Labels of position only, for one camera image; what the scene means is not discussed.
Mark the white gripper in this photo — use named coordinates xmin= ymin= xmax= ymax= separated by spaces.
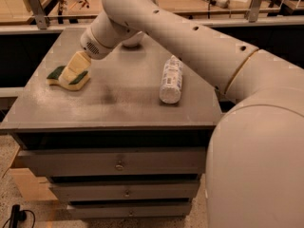
xmin=59 ymin=11 xmax=138 ymax=84

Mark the green and yellow sponge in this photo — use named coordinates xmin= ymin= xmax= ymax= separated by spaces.
xmin=47 ymin=66 xmax=90 ymax=91

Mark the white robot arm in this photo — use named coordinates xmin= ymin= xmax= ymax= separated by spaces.
xmin=65 ymin=0 xmax=304 ymax=228

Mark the plastic water bottle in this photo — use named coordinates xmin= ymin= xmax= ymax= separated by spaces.
xmin=159 ymin=55 xmax=183 ymax=105

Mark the white ceramic bowl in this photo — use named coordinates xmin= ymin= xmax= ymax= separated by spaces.
xmin=122 ymin=31 xmax=144 ymax=48

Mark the grey drawer cabinet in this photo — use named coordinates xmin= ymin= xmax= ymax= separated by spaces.
xmin=1 ymin=28 xmax=221 ymax=206

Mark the middle grey drawer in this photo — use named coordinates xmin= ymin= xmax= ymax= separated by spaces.
xmin=50 ymin=180 xmax=200 ymax=201

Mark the grey drawer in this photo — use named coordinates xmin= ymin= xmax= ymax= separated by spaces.
xmin=66 ymin=201 xmax=192 ymax=219
xmin=50 ymin=180 xmax=200 ymax=201
xmin=18 ymin=147 xmax=205 ymax=177

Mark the top grey drawer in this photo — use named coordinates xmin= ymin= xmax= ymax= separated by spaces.
xmin=18 ymin=147 xmax=205 ymax=177

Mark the bottom grey drawer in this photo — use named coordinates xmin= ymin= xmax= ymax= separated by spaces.
xmin=66 ymin=201 xmax=192 ymax=219

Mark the metal railing post left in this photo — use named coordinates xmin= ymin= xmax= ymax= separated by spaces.
xmin=28 ymin=0 xmax=48 ymax=29

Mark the metal railing post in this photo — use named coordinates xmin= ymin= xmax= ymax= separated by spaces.
xmin=244 ymin=0 xmax=263 ymax=23
xmin=28 ymin=0 xmax=48 ymax=29

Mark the black power cable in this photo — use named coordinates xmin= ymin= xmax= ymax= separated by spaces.
xmin=1 ymin=204 xmax=36 ymax=228

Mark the metal railing post right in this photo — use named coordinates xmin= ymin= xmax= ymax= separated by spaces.
xmin=244 ymin=0 xmax=263 ymax=23

